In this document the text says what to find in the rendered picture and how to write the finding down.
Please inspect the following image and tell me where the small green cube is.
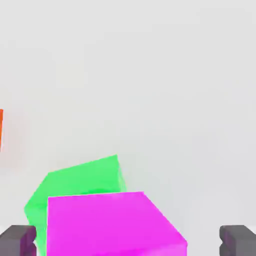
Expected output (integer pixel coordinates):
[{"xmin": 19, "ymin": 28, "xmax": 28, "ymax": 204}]
[{"xmin": 23, "ymin": 154, "xmax": 128, "ymax": 256}]

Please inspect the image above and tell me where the small magenta cube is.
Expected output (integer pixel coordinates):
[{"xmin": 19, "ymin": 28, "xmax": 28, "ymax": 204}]
[{"xmin": 46, "ymin": 191, "xmax": 188, "ymax": 256}]

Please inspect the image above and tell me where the large orange box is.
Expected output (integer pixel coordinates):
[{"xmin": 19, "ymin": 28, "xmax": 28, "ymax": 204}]
[{"xmin": 0, "ymin": 108, "xmax": 4, "ymax": 153}]

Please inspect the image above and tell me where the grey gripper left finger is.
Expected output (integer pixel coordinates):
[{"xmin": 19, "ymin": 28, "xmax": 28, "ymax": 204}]
[{"xmin": 0, "ymin": 224, "xmax": 38, "ymax": 256}]

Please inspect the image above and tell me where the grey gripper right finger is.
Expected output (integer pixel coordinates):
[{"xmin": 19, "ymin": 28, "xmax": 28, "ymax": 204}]
[{"xmin": 219, "ymin": 224, "xmax": 256, "ymax": 256}]

